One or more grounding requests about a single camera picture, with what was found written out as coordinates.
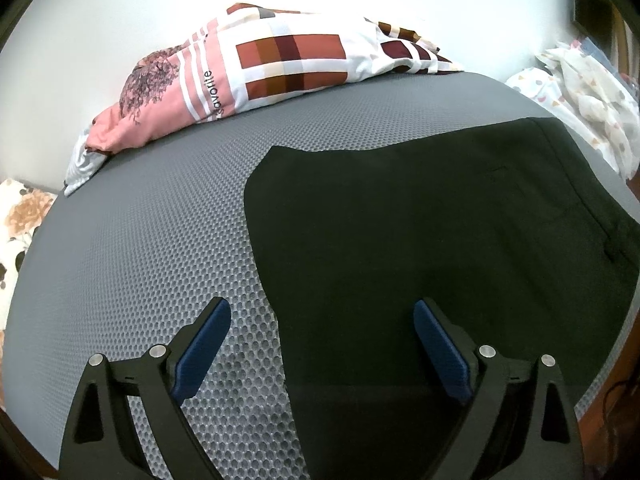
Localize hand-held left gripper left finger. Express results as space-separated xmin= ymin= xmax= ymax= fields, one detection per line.
xmin=57 ymin=296 xmax=232 ymax=480

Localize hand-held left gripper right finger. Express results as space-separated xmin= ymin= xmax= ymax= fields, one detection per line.
xmin=412 ymin=297 xmax=583 ymax=480

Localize black pants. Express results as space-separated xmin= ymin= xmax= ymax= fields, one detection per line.
xmin=244 ymin=116 xmax=640 ymax=480

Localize grey mesh mat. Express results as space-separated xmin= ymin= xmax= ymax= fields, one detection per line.
xmin=0 ymin=71 xmax=640 ymax=480

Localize grey white striped cloth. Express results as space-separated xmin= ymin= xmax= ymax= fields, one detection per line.
xmin=62 ymin=130 xmax=114 ymax=197

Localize floral cushion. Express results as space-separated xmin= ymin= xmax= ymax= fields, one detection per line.
xmin=0 ymin=177 xmax=59 ymax=332

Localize white cloth with coloured shapes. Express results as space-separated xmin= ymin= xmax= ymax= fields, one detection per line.
xmin=504 ymin=40 xmax=640 ymax=181

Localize pink patchwork pillow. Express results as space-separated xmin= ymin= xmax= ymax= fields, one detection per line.
xmin=85 ymin=2 xmax=467 ymax=153

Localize clear plastic bag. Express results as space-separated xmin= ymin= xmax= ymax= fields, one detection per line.
xmin=570 ymin=36 xmax=618 ymax=68

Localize wooden furniture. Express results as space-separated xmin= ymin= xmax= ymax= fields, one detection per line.
xmin=570 ymin=0 xmax=633 ymax=61

